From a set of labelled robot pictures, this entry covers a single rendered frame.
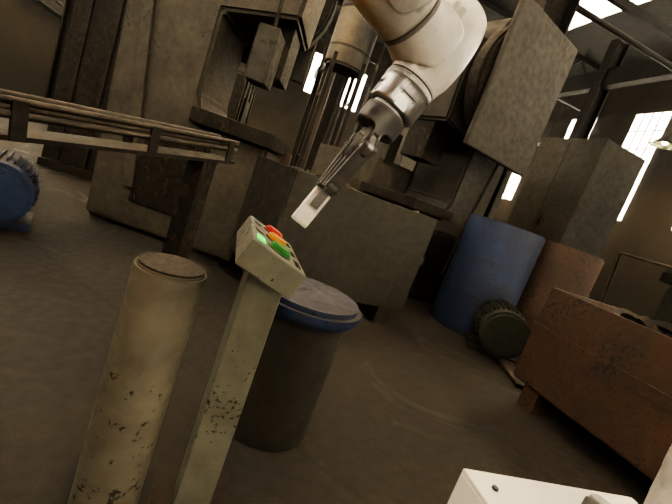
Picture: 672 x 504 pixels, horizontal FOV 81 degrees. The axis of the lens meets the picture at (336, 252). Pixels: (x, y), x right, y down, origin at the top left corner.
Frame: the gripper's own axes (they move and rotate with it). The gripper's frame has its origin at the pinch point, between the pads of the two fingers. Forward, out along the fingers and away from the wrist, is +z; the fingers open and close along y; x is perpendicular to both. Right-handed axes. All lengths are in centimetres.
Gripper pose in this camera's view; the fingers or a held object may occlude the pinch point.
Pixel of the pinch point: (311, 206)
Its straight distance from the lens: 67.8
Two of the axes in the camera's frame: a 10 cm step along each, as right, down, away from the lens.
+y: 2.2, 2.5, -9.4
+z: -6.4, 7.7, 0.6
